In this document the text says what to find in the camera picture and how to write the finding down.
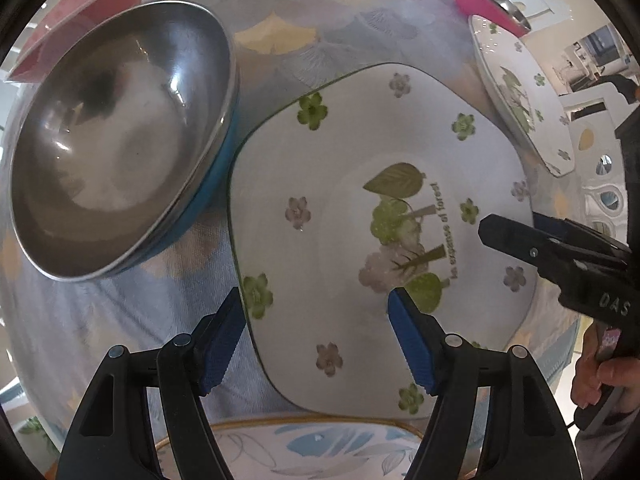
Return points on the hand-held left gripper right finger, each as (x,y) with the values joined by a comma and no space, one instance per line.
(410,341)

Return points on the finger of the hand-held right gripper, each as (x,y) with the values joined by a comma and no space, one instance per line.
(515,241)
(575,230)

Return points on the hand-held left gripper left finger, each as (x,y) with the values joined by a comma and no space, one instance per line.
(225,341)

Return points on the large white floral plate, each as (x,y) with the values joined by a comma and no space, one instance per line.
(325,160)

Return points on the blue steel bowl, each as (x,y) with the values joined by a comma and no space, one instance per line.
(125,135)

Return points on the person's right hand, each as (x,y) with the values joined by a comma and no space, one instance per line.
(590,380)

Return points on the dark cabinet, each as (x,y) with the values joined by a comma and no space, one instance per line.
(627,120)

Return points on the leaf pattern gold rim plate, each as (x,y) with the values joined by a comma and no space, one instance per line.
(310,446)

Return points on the small white floral plate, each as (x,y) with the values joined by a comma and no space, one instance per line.
(520,90)

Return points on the fan pattern tablecloth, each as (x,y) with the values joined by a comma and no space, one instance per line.
(310,15)

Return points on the pink polka dot bowl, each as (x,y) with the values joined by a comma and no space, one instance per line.
(75,5)

